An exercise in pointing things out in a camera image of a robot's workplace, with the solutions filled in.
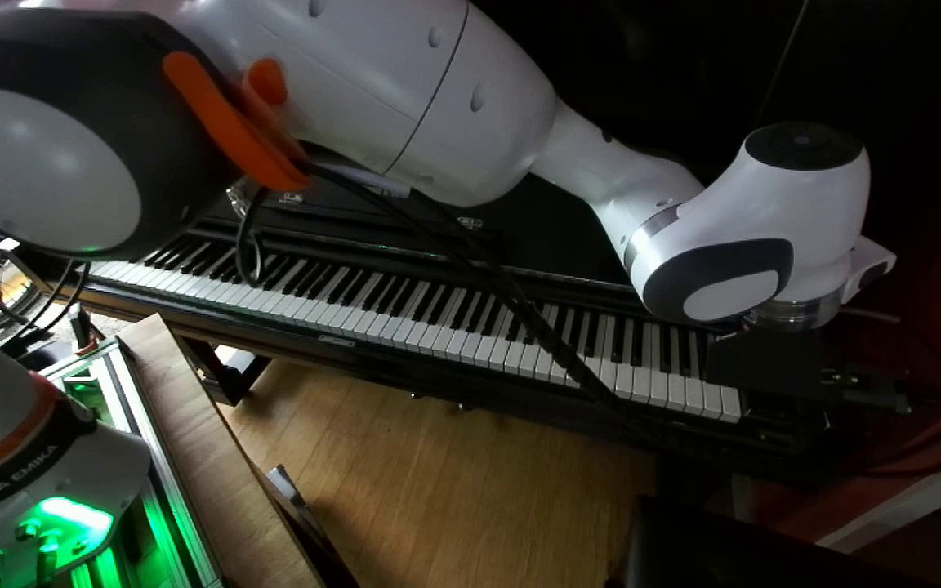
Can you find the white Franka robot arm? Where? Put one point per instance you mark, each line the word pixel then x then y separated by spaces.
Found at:
pixel 382 86

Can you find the small black white clamp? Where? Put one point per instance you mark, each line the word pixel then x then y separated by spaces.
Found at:
pixel 284 488

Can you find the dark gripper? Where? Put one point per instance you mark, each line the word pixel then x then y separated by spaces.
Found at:
pixel 808 365

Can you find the black piano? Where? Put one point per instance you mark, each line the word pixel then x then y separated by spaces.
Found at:
pixel 405 305

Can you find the aluminium mounting frame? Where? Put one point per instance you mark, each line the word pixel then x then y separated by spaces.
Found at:
pixel 149 435

